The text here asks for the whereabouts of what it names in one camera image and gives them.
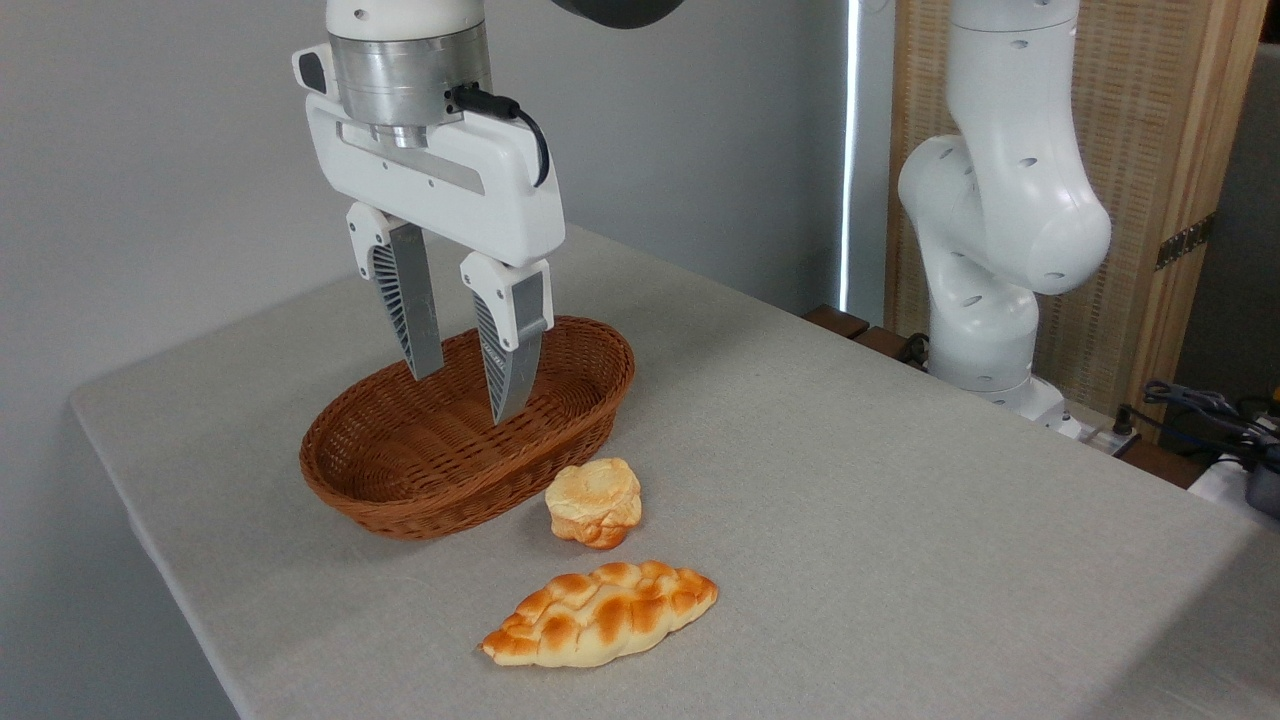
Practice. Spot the long braided bread loaf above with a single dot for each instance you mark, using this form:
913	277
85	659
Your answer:
600	615

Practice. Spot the white power strip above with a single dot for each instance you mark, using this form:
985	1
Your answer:
1100	435

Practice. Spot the bright vertical light strip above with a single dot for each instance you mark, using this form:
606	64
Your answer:
850	150

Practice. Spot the metal screen hinge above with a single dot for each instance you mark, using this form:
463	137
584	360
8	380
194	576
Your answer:
1185	241

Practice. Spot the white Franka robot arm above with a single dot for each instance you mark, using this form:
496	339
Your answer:
1010	200

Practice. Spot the small round bread bun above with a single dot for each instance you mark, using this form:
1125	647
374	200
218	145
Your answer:
595	500

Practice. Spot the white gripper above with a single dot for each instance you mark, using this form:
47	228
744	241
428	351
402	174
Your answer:
475	195

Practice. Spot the brown oval wicker basket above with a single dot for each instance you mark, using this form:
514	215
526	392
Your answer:
440	500

